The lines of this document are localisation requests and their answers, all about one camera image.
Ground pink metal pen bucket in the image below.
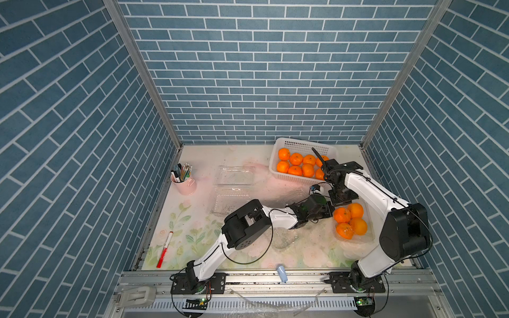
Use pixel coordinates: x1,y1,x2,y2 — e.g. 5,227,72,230
170,163,197,196

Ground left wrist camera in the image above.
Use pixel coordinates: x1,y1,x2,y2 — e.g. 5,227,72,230
310,184,322,193

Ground small light blue cylinder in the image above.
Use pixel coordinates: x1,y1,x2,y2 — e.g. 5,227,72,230
277,265,288,283

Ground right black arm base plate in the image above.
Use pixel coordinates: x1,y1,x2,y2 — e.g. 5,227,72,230
323,272,386,294

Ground red white marker pen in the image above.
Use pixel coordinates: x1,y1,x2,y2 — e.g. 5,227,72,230
156,231,174,268

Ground white clamp on rail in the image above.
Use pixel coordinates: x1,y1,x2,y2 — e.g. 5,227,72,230
116,286,157,308

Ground orange box three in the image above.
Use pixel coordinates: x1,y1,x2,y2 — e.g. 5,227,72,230
335,223,355,240
289,153,304,166
287,166,303,176

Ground white perforated plastic basket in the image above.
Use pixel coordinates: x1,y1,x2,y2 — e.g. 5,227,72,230
269,138,338,185

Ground orange box one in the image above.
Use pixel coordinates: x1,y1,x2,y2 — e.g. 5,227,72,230
333,207,351,223
315,168,325,180
278,148,291,161

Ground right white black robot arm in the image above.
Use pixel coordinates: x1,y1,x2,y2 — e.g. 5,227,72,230
322,159,433,278

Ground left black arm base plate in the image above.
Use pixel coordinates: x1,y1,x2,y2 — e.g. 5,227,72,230
170,273,227,295

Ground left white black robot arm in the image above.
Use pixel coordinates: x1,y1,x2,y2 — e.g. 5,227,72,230
185,194,334,283

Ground clear plastic clamshell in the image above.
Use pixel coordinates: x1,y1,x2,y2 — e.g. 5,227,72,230
266,187,310,251
212,166,255,217
333,200,375,245

